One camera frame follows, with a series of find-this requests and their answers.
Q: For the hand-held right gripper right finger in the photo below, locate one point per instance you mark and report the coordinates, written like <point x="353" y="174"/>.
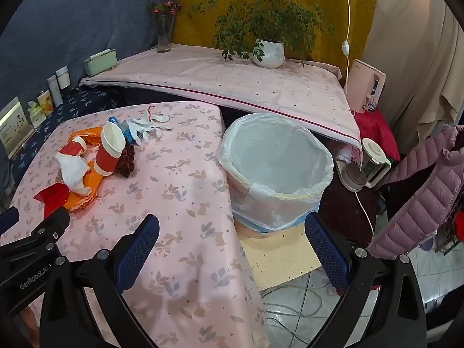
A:
<point x="326" y="257"/>

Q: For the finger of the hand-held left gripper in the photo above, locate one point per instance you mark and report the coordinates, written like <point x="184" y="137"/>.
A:
<point x="47" y="230"/>
<point x="9" y="217"/>

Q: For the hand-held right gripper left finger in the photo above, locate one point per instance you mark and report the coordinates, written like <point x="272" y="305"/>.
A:
<point x="139" y="250"/>

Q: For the red paper sheet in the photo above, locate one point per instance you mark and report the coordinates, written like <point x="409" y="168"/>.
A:
<point x="50" y="197"/>

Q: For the white tissue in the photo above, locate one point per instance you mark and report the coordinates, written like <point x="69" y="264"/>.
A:
<point x="72" y="170"/>

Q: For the crushed red paper cup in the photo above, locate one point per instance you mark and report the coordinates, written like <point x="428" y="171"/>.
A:
<point x="70" y="148"/>

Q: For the trash bin with white liner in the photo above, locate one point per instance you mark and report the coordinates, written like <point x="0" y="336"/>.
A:
<point x="275" y="159"/>

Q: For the dark maroon cloth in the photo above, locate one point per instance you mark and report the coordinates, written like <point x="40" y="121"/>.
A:
<point x="344" y="210"/>

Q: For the cardboard sheet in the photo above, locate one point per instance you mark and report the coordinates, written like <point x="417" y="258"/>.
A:
<point x="275" y="261"/>

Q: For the pink floral tablecloth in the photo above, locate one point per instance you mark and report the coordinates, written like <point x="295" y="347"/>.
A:
<point x="181" y="195"/>

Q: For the framed white sign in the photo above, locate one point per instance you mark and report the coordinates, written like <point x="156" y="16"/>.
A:
<point x="14" y="130"/>

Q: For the pale green tissue carton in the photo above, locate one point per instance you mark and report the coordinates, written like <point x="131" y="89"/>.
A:
<point x="36" y="116"/>

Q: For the glass kettle with white lid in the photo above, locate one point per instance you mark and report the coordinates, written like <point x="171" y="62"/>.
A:
<point x="369" y="156"/>

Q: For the pink down jacket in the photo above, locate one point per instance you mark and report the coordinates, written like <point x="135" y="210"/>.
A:
<point x="424" y="195"/>

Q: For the blue plastic wrapper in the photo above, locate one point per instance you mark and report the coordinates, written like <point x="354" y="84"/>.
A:
<point x="125" y="133"/>

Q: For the white glove with red trim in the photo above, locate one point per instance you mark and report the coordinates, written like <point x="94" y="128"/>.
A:
<point x="161" y="119"/>

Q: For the red cloth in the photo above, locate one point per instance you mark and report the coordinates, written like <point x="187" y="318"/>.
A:
<point x="377" y="134"/>

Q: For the navy floral cloth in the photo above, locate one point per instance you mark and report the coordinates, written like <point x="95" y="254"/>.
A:
<point x="83" y="101"/>

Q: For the short white bottle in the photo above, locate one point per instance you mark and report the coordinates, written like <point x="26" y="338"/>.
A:
<point x="63" y="78"/>

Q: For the pale green box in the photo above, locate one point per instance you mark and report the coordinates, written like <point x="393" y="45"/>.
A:
<point x="99" y="64"/>

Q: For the pink water dispenser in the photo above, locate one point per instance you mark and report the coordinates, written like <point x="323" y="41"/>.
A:
<point x="362" y="83"/>

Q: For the pink dotted sheet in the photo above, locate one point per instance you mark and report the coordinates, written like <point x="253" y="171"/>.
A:
<point x="235" y="83"/>

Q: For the green plant in white pot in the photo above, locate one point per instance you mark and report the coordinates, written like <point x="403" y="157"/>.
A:
<point x="270" y="54"/>

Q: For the glass vase with red flowers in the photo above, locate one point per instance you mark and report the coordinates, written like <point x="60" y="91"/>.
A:
<point x="164" y="40"/>

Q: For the blue backdrop cloth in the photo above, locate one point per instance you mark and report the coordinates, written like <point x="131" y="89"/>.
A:
<point x="90" y="18"/>

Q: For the beige curtain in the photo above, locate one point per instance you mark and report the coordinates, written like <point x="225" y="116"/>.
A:
<point x="417" y="61"/>

